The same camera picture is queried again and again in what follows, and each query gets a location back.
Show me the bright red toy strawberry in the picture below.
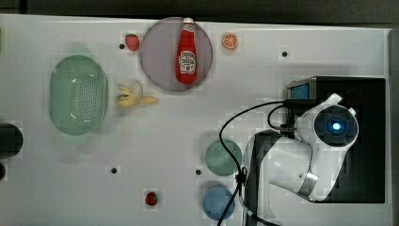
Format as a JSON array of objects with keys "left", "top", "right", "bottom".
[{"left": 145, "top": 191, "right": 158, "bottom": 206}]

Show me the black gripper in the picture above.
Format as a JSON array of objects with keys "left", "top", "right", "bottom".
[{"left": 281, "top": 99, "right": 320, "bottom": 138}]

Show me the black cylinder at table edge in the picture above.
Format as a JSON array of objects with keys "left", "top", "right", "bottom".
[{"left": 0, "top": 123, "right": 24, "bottom": 159}]

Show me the blue cup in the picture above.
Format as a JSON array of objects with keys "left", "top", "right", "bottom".
[{"left": 202, "top": 186, "right": 232, "bottom": 220}]

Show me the pale red toy strawberry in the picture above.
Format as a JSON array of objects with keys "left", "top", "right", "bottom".
[{"left": 125, "top": 34, "right": 140, "bottom": 52}]

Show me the orange slice toy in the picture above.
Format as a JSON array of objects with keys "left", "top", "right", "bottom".
[{"left": 222, "top": 33, "right": 238, "bottom": 50}]

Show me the peeled toy banana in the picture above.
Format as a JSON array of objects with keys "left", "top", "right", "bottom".
[{"left": 117, "top": 82, "right": 158, "bottom": 107}]

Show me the green mug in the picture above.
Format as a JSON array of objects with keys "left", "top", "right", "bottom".
[{"left": 205, "top": 139, "right": 242, "bottom": 177}]

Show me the grey round plate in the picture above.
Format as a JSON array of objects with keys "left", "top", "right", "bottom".
[{"left": 139, "top": 17, "right": 213, "bottom": 91}]

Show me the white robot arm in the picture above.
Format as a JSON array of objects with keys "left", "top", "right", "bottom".
[{"left": 240, "top": 93, "right": 359, "bottom": 226}]

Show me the red plush ketchup bottle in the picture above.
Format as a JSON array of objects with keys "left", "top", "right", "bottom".
[{"left": 175, "top": 18, "right": 198, "bottom": 85}]

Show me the green perforated colander basket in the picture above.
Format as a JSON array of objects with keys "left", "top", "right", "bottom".
[{"left": 49, "top": 55, "right": 108, "bottom": 136}]

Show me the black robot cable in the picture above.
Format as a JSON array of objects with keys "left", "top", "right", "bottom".
[{"left": 215, "top": 99, "right": 290, "bottom": 226}]

